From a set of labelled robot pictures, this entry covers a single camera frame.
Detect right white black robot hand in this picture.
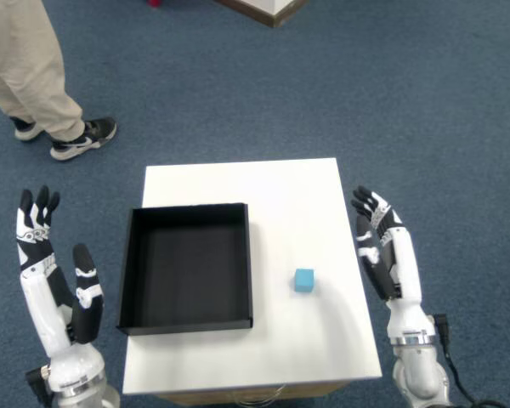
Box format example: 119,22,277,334
350,184,437,342

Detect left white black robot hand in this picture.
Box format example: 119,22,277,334
15,184,108,390

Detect blue cube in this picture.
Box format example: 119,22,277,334
293,268,316,294

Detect black open box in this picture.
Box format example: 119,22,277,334
116,202,255,337

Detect black left wrist connector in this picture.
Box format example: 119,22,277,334
25,365,54,405

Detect white square table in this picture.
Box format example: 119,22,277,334
122,157,383,403

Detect black white sneaker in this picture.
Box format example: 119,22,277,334
10,116,46,142
49,116,118,162

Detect beige trousers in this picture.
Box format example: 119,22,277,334
0,0,86,141

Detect white furniture with wooden base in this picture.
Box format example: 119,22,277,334
214,0,311,29

